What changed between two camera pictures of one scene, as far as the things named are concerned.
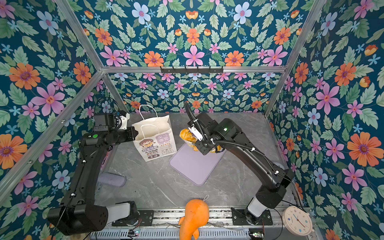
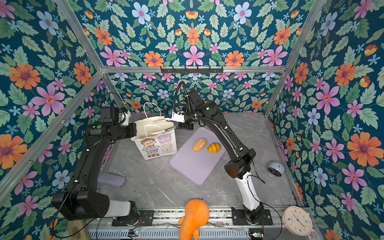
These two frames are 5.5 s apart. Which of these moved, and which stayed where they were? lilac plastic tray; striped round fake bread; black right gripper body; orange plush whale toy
Moved: black right gripper body
Stayed: lilac plastic tray; striped round fake bread; orange plush whale toy
